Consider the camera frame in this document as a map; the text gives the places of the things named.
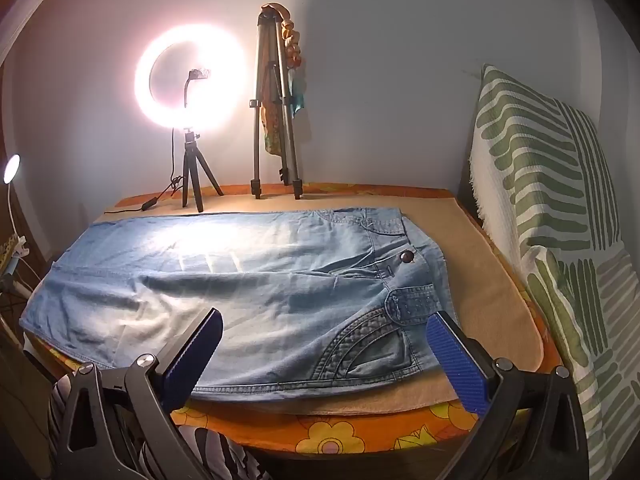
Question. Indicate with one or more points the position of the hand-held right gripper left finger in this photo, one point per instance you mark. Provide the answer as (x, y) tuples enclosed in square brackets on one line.
[(195, 360)]

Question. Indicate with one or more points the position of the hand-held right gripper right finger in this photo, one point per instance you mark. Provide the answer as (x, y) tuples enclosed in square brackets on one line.
[(457, 365)]

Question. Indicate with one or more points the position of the light blue denim pants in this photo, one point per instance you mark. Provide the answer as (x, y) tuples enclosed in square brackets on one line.
[(275, 285)]

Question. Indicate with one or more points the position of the orange floral tablecloth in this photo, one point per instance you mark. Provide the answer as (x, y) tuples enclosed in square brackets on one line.
[(340, 432)]

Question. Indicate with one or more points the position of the small black tripod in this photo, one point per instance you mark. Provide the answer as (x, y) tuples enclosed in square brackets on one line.
[(192, 170)]

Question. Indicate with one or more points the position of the tall grey tripod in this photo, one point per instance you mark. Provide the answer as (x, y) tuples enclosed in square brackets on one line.
[(257, 110)]

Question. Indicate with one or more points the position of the small white desk lamp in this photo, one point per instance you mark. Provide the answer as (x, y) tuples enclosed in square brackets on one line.
[(11, 167)]

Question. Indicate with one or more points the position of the black gooseneck phone holder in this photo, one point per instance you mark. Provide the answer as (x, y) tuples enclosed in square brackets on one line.
[(186, 90)]

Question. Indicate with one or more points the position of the colourful scarf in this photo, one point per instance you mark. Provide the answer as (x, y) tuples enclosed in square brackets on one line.
[(292, 45)]

